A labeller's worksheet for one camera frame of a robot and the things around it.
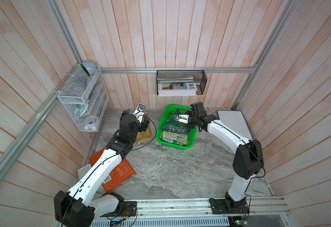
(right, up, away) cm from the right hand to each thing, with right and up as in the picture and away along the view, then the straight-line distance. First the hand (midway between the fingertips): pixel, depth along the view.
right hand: (184, 115), depth 92 cm
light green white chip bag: (-7, +2, +18) cm, 20 cm away
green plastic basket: (-13, -3, +12) cm, 18 cm away
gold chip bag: (-27, -14, +11) cm, 32 cm away
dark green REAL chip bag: (-6, -11, -10) cm, 16 cm away
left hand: (-28, -1, -17) cm, 33 cm away
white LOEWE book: (-4, +20, +3) cm, 21 cm away
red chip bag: (-40, -36, -8) cm, 54 cm away
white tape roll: (-61, -4, -2) cm, 61 cm away
